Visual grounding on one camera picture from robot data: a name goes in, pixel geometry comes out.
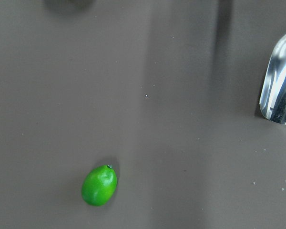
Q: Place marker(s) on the metal scoop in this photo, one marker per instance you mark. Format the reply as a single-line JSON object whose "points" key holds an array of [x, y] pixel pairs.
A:
{"points": [[272, 101]]}

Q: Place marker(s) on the green lime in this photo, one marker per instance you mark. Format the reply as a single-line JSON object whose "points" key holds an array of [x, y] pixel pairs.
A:
{"points": [[99, 185]]}

